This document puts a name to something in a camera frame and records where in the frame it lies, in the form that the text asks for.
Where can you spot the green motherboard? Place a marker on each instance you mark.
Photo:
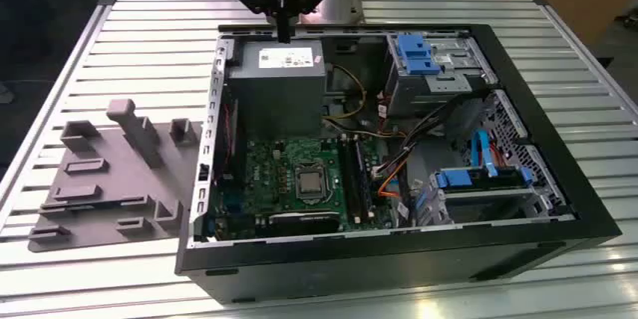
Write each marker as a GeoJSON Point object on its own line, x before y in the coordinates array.
{"type": "Point", "coordinates": [265, 154]}

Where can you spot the grey power supply unit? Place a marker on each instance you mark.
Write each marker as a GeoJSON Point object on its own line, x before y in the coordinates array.
{"type": "Point", "coordinates": [274, 91]}

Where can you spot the hard disk in blue carrier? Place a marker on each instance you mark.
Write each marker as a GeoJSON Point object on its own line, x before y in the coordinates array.
{"type": "Point", "coordinates": [456, 179]}

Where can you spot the black RAM slot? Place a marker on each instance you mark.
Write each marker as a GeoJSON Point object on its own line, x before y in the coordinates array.
{"type": "Point", "coordinates": [351, 181]}

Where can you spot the silver metal drive cage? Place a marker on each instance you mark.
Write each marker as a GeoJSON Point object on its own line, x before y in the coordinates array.
{"type": "Point", "coordinates": [449, 85]}

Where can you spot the black CPU socket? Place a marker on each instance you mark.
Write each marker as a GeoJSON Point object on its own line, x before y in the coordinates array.
{"type": "Point", "coordinates": [310, 165]}

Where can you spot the silver CPU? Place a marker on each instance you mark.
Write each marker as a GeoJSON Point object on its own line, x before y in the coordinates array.
{"type": "Point", "coordinates": [310, 184]}

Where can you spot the black graphics card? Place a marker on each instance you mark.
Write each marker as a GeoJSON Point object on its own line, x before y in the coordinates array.
{"type": "Point", "coordinates": [300, 226]}

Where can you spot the black open PC case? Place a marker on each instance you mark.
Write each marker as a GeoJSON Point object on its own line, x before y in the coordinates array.
{"type": "Point", "coordinates": [349, 270]}

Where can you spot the grey plastic parts rack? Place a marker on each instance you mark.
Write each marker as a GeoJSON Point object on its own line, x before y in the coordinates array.
{"type": "Point", "coordinates": [116, 184]}

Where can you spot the silver metal disk bay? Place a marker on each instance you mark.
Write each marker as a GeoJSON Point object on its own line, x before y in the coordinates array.
{"type": "Point", "coordinates": [489, 194]}

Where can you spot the blue plastic drive latch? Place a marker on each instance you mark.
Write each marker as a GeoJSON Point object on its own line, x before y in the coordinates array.
{"type": "Point", "coordinates": [416, 54]}

